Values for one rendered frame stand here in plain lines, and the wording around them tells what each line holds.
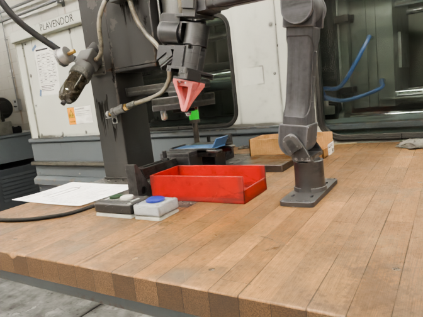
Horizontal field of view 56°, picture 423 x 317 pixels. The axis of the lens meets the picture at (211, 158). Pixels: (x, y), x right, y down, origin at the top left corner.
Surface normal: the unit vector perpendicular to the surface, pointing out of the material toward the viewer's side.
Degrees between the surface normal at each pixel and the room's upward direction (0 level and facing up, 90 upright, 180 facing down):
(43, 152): 90
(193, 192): 90
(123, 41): 90
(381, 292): 0
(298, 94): 89
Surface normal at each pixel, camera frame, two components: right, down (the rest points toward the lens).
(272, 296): -0.11, -0.98
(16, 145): 0.82, 0.00
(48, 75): -0.55, 0.20
